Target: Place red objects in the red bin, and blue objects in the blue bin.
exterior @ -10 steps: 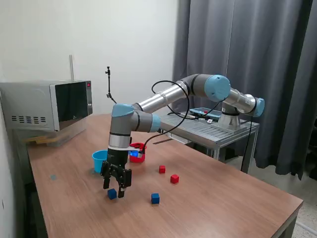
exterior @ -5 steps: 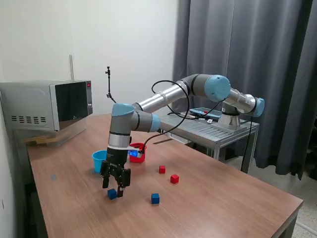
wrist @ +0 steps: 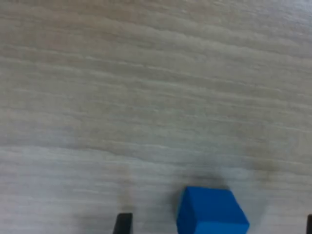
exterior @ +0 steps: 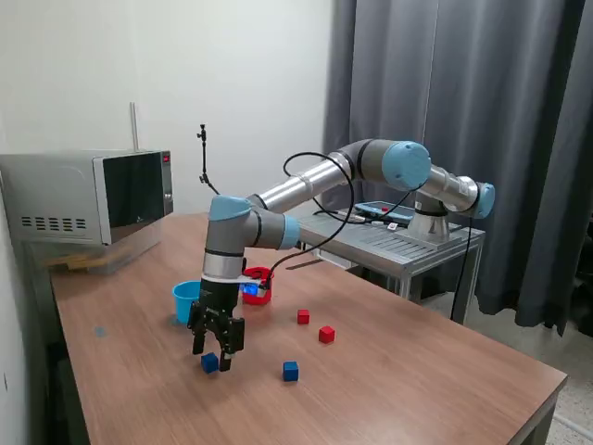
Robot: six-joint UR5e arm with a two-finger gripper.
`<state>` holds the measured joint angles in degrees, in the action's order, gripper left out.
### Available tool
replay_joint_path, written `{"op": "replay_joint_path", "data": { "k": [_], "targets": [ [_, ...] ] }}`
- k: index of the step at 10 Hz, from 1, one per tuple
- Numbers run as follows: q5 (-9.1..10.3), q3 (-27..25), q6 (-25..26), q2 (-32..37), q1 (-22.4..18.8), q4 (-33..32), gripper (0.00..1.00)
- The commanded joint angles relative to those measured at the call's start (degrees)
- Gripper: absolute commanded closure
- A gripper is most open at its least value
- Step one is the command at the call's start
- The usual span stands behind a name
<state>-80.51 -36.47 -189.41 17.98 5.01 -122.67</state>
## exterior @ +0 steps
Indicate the blue plastic cup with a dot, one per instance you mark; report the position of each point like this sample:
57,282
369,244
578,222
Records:
185,301

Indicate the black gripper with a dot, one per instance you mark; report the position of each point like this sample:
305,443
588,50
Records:
218,296

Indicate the wooden board stack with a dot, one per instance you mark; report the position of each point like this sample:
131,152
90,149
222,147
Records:
69,263

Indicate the silver blue UR5e robot arm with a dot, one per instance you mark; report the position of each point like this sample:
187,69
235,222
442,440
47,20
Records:
301,185

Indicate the blue cube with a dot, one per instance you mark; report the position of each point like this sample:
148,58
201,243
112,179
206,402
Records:
209,364
290,372

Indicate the blue-lit wrist camera box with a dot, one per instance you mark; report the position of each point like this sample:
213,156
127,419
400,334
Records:
252,289

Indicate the dark grey curtain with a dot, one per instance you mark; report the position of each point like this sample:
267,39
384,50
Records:
546,139

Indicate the blue teach pendant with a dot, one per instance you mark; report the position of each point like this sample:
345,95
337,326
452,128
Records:
377,209

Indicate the black equipment by curtain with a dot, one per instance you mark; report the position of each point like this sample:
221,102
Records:
586,273

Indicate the red plastic cup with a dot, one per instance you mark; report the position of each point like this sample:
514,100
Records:
254,302

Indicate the silver microwave oven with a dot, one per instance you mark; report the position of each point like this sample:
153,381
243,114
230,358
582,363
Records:
60,194

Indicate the grey metal robot stand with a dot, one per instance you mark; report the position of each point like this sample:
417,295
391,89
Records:
394,245

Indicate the red cube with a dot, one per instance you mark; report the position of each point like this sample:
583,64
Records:
326,335
303,317

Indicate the dark flat strip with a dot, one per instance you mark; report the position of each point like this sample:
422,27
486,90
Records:
308,264

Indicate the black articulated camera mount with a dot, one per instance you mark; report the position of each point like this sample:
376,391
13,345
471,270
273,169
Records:
204,157

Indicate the white wall rod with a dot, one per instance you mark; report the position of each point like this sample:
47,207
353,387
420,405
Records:
134,125

